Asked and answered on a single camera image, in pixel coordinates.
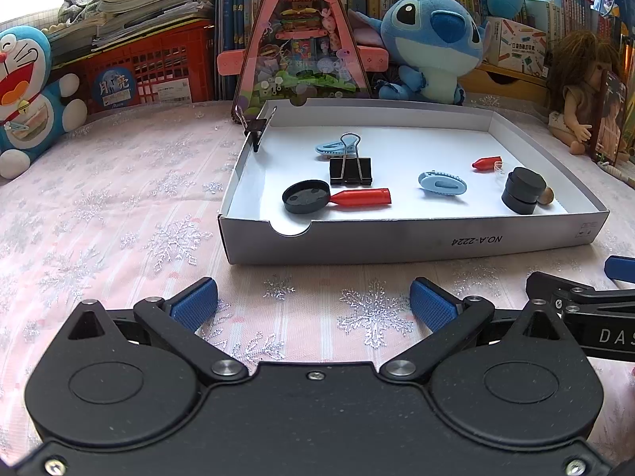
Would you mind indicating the small red toy utensil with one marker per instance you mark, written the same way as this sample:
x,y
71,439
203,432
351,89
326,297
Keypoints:
x,y
485,162

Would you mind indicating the brown-haired doll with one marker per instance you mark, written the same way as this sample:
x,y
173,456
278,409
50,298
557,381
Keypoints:
x,y
575,74

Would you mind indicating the black round puck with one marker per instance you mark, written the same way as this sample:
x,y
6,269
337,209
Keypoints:
x,y
516,203
527,181

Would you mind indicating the small black binder clip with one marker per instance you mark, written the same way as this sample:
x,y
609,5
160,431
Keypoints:
x,y
255,129

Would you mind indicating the wooden drawer box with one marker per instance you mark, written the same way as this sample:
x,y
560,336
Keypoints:
x,y
496,82

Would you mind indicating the white cardboard box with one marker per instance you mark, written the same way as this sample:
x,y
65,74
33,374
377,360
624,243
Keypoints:
x,y
397,243

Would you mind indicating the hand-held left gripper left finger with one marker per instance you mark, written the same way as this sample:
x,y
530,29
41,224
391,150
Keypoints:
x,y
196,302

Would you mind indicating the smartphone with lit screen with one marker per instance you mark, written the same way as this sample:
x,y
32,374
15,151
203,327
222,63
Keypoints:
x,y
611,119

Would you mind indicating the light blue hair clip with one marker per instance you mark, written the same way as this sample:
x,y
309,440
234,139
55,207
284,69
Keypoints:
x,y
441,182
330,147

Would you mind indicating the blue robot cat plush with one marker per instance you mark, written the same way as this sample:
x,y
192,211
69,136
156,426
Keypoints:
x,y
25,89

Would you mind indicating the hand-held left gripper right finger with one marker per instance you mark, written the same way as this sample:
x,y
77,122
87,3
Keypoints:
x,y
431,305

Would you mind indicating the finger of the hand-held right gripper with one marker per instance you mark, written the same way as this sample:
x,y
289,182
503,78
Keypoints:
x,y
570,291
622,268

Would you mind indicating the brown walnut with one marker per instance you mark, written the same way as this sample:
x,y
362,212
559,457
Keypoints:
x,y
546,196

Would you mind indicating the pink triangular miniature house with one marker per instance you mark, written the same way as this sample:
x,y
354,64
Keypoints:
x,y
302,34

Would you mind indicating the large black binder clip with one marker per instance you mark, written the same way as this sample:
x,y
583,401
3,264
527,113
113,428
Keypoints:
x,y
351,171

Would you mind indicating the blue alien plush toy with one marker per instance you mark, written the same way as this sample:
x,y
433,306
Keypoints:
x,y
431,34

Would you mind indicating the red plastic basket with label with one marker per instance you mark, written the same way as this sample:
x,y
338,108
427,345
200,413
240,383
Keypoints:
x,y
149,69

